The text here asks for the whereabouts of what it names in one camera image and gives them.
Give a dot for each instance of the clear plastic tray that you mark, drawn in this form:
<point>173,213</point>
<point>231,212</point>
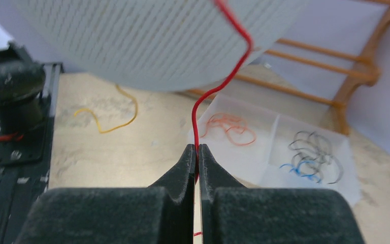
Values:
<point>267,149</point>

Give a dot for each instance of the orange wooden rack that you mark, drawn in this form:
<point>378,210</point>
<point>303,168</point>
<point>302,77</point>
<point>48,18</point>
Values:
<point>340,16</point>

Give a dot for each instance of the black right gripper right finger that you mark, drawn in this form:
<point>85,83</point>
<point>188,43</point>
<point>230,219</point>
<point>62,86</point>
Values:
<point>233,213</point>

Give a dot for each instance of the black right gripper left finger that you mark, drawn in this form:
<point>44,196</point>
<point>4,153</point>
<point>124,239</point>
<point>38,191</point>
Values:
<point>159,213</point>

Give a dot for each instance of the grey cable spool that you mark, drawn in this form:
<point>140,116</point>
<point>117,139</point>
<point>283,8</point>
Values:
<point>160,45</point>

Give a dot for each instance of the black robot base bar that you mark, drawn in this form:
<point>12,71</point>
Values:
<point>28,99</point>

